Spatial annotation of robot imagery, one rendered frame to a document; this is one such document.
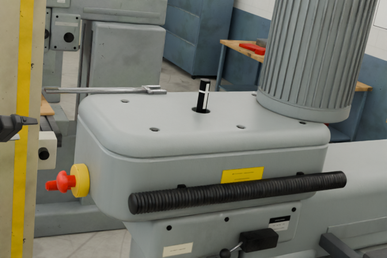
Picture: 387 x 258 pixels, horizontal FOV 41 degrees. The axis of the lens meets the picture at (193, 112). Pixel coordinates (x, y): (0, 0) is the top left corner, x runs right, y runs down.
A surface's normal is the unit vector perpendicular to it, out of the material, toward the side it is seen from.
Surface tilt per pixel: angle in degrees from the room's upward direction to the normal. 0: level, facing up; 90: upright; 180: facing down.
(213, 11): 90
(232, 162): 90
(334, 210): 90
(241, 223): 90
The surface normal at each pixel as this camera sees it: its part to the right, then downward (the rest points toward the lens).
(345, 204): 0.46, 0.35
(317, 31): -0.25, 0.28
